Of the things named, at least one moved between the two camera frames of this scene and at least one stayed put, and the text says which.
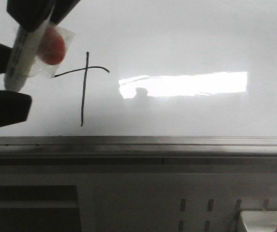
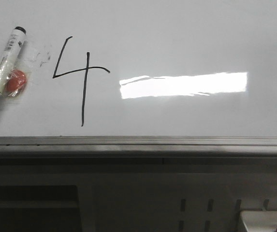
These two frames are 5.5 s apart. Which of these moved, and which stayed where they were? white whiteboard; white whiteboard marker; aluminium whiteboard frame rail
Moved: white whiteboard marker
Stayed: white whiteboard; aluminium whiteboard frame rail
